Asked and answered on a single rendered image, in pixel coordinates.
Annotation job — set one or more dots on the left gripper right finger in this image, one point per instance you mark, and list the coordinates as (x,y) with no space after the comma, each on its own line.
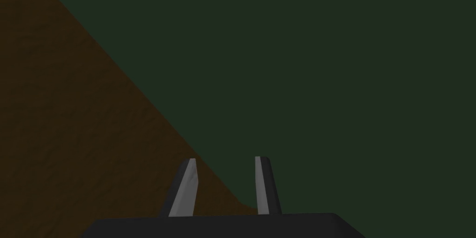
(266,189)

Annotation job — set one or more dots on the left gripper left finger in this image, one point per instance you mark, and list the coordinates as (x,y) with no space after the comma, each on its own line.
(183,193)

